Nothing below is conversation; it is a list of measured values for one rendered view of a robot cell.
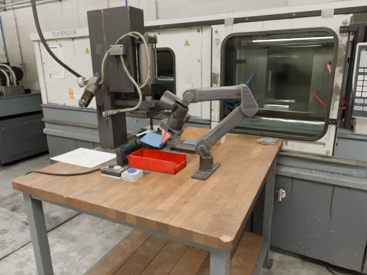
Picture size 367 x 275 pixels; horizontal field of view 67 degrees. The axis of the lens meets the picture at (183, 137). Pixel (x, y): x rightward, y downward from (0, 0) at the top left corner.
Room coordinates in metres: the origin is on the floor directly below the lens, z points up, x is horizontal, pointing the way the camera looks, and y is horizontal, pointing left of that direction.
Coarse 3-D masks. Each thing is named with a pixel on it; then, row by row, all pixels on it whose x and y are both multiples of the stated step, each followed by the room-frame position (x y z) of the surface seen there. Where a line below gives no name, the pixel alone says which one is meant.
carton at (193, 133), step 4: (188, 128) 1.75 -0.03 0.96; (192, 128) 1.74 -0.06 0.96; (196, 128) 1.73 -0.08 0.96; (200, 128) 1.72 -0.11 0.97; (204, 128) 1.71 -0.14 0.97; (184, 132) 1.64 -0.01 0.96; (188, 132) 1.63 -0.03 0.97; (192, 132) 1.62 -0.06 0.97; (196, 132) 1.73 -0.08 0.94; (200, 132) 1.72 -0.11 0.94; (204, 132) 1.71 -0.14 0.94; (180, 136) 1.65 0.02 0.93; (184, 136) 1.64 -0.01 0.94; (188, 136) 1.63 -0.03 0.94; (192, 136) 1.62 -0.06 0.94; (196, 136) 1.61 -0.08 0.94; (200, 136) 1.59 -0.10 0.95; (224, 136) 1.65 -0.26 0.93; (192, 140) 1.62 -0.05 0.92; (196, 140) 1.61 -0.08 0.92; (220, 140) 1.57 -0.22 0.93; (224, 140) 1.65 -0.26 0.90; (216, 144) 1.55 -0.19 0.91; (220, 144) 1.57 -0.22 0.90
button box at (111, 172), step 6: (102, 168) 1.14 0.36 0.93; (108, 168) 1.14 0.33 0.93; (120, 168) 1.13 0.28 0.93; (126, 168) 1.14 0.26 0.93; (48, 174) 1.15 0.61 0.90; (54, 174) 1.14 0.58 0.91; (60, 174) 1.14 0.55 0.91; (66, 174) 1.14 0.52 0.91; (72, 174) 1.14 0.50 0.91; (78, 174) 1.14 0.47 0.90; (102, 174) 1.13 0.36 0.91; (108, 174) 1.12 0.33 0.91; (114, 174) 1.10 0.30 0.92; (120, 174) 1.10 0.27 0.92
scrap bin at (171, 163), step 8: (136, 152) 1.29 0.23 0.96; (144, 152) 1.33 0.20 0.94; (152, 152) 1.31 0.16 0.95; (160, 152) 1.29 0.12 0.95; (168, 152) 1.27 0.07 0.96; (128, 160) 1.23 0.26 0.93; (136, 160) 1.21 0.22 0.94; (144, 160) 1.19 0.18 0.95; (152, 160) 1.17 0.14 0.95; (160, 160) 1.16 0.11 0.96; (168, 160) 1.27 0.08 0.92; (176, 160) 1.25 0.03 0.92; (184, 160) 1.23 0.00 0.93; (144, 168) 1.19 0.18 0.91; (152, 168) 1.17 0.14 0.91; (160, 168) 1.16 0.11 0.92; (168, 168) 1.14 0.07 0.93; (176, 168) 1.14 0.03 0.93
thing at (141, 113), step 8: (120, 104) 1.52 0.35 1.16; (128, 104) 1.50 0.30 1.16; (136, 104) 1.47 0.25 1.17; (144, 104) 1.45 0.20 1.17; (152, 104) 1.43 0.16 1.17; (136, 112) 1.40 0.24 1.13; (144, 112) 1.37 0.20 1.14; (152, 112) 1.42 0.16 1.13; (160, 112) 1.49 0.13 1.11; (136, 120) 1.42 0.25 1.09
